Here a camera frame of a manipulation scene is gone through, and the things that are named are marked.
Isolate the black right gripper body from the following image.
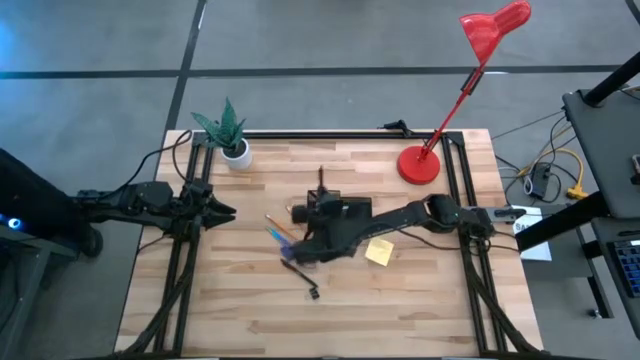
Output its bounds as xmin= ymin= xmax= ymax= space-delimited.
xmin=289 ymin=192 xmax=374 ymax=264

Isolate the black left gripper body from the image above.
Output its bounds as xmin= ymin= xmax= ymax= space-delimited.
xmin=172 ymin=180 xmax=215 ymax=236

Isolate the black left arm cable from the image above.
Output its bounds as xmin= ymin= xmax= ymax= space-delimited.
xmin=97 ymin=130 xmax=194 ymax=201

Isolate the black box with blue light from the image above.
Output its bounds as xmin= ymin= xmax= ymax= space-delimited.
xmin=0 ymin=147 xmax=105 ymax=291

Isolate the yellow extension cable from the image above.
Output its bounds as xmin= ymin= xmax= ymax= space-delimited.
xmin=517 ymin=147 xmax=590 ymax=200

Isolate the black power strip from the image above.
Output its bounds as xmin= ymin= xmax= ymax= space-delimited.
xmin=529 ymin=163 xmax=551 ymax=200

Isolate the orange wooden pencil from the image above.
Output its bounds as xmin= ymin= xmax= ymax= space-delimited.
xmin=264 ymin=213 xmax=301 ymax=242

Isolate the small black cable piece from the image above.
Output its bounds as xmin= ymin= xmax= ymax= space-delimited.
xmin=279 ymin=258 xmax=319 ymax=292

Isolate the black keyboard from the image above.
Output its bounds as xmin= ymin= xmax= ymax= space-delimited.
xmin=607 ymin=238 xmax=640 ymax=299

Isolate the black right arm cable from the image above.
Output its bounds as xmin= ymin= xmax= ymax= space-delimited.
xmin=397 ymin=228 xmax=524 ymax=254

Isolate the white paper sheet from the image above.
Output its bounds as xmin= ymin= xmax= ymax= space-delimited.
xmin=510 ymin=204 xmax=554 ymax=262

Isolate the black mesh desk organizer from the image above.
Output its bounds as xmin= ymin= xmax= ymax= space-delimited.
xmin=305 ymin=188 xmax=374 ymax=221

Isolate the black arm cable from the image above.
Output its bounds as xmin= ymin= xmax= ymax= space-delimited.
xmin=397 ymin=228 xmax=524 ymax=254
xmin=97 ymin=130 xmax=194 ymax=201

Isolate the dark grey desk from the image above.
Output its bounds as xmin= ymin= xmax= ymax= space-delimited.
xmin=589 ymin=218 xmax=640 ymax=341
xmin=562 ymin=88 xmax=640 ymax=220

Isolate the red desk lamp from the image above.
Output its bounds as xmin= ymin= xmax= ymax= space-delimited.
xmin=397 ymin=0 xmax=533 ymax=186

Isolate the black plug adapter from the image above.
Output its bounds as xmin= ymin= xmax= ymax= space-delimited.
xmin=377 ymin=119 xmax=414 ymax=137

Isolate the yellow sticky note pad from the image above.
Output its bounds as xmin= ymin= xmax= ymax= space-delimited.
xmin=364 ymin=237 xmax=395 ymax=268

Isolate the black aluminium table frame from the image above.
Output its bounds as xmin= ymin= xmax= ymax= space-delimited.
xmin=119 ymin=130 xmax=544 ymax=359

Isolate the white plant pot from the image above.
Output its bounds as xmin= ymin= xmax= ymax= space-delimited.
xmin=220 ymin=138 xmax=254 ymax=171

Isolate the black desk support beam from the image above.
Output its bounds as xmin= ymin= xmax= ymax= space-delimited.
xmin=514 ymin=191 xmax=612 ymax=253

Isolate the dark teal pen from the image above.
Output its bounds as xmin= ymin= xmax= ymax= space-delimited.
xmin=266 ymin=226 xmax=292 ymax=247

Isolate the green spiky plant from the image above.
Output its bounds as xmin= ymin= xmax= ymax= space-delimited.
xmin=190 ymin=97 xmax=247 ymax=151

